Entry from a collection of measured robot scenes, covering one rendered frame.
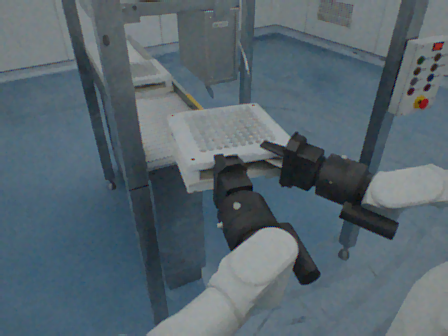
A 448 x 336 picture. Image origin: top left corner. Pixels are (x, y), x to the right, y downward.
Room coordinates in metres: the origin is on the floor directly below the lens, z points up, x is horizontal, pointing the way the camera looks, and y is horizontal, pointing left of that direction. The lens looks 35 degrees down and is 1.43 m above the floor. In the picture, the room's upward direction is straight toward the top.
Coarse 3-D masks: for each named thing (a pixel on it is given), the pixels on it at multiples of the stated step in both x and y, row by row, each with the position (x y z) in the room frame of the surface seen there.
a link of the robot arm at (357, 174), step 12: (348, 168) 0.53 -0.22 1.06; (360, 168) 0.53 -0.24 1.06; (348, 180) 0.51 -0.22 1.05; (360, 180) 0.51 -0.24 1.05; (372, 180) 0.51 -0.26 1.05; (348, 192) 0.50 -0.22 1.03; (360, 192) 0.50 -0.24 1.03; (348, 204) 0.49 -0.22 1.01; (360, 204) 0.50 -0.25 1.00; (372, 204) 0.47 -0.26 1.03; (348, 216) 0.48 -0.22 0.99; (360, 216) 0.47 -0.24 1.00; (372, 216) 0.47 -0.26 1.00; (384, 216) 0.47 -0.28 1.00; (396, 216) 0.48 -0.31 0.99; (372, 228) 0.45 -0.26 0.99; (384, 228) 0.45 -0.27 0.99; (396, 228) 0.44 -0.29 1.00
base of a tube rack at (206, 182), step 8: (168, 136) 0.77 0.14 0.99; (176, 152) 0.69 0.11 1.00; (176, 160) 0.68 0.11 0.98; (184, 168) 0.62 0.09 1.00; (248, 168) 0.62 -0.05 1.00; (256, 168) 0.62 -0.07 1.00; (264, 168) 0.62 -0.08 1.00; (272, 168) 0.62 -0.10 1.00; (184, 176) 0.60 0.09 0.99; (200, 176) 0.59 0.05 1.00; (208, 176) 0.59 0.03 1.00; (248, 176) 0.60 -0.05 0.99; (256, 176) 0.61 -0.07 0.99; (264, 176) 0.62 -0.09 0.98; (272, 176) 0.62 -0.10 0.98; (192, 184) 0.57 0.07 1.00; (200, 184) 0.57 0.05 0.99; (208, 184) 0.58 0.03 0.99
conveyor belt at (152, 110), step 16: (96, 48) 2.04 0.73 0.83; (128, 48) 2.04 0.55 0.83; (96, 64) 1.77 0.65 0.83; (160, 96) 1.38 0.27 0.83; (176, 96) 1.38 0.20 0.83; (144, 112) 1.23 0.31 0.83; (160, 112) 1.23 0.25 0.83; (176, 112) 1.23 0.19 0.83; (144, 128) 1.10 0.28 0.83; (160, 128) 1.10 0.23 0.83; (144, 144) 0.99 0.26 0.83; (160, 144) 0.99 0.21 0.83; (160, 160) 0.92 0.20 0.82
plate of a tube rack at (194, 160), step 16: (192, 112) 0.81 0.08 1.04; (224, 112) 0.81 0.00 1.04; (256, 112) 0.81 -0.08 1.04; (176, 128) 0.72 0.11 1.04; (272, 128) 0.72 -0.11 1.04; (176, 144) 0.66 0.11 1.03; (192, 144) 0.64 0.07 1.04; (256, 144) 0.65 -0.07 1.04; (192, 160) 0.58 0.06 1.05; (208, 160) 0.58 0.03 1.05; (256, 160) 0.61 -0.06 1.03
